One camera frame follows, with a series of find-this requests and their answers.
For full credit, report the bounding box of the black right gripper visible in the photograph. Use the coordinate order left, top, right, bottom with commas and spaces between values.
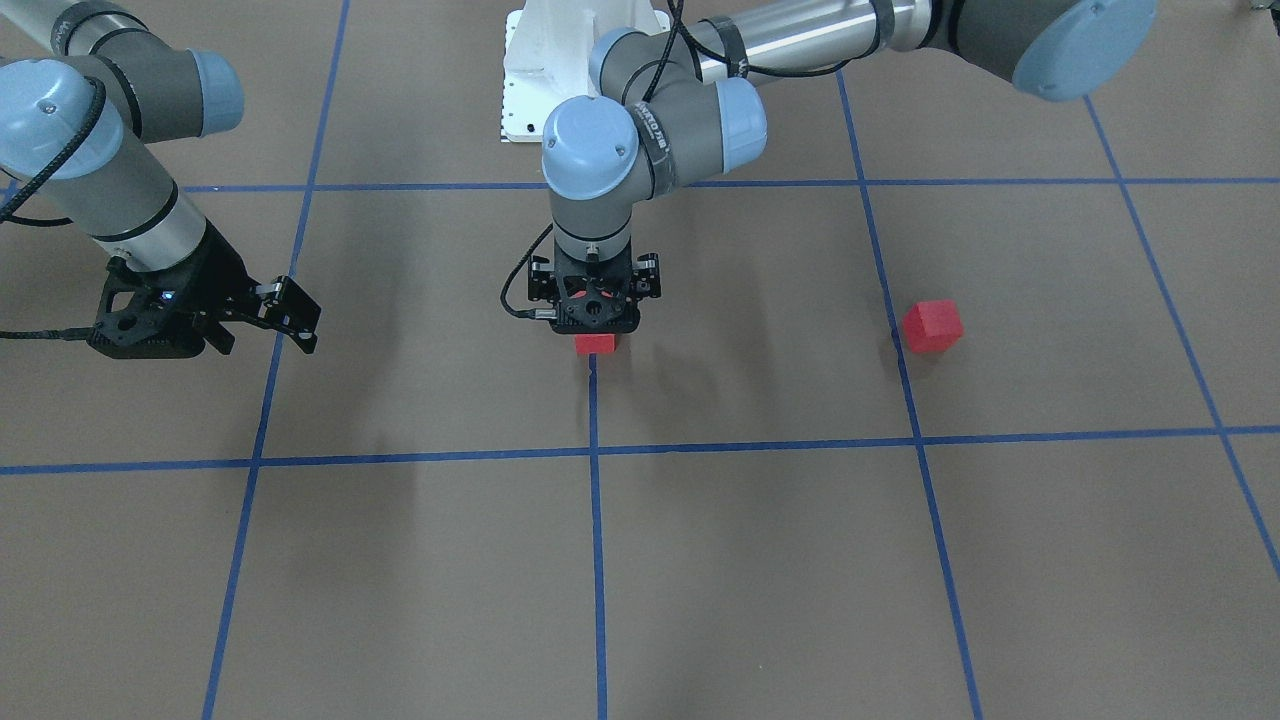
165, 225, 321, 356

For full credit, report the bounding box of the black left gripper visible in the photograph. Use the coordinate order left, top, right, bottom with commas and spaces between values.
556, 250, 636, 301

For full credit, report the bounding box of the red block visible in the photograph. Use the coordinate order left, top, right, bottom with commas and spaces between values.
573, 333, 618, 356
902, 299, 965, 354

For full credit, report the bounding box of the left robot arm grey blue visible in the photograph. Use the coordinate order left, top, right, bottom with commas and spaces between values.
516, 1, 1158, 325

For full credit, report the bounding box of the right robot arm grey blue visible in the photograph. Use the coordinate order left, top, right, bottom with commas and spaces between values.
1, 1, 321, 360

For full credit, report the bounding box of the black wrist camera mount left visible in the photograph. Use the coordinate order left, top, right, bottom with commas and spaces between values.
527, 249, 660, 334

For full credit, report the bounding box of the white pedestal base plate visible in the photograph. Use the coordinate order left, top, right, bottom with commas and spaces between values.
500, 8, 673, 143

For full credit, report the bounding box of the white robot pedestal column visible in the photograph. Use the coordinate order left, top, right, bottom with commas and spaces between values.
508, 1, 672, 67

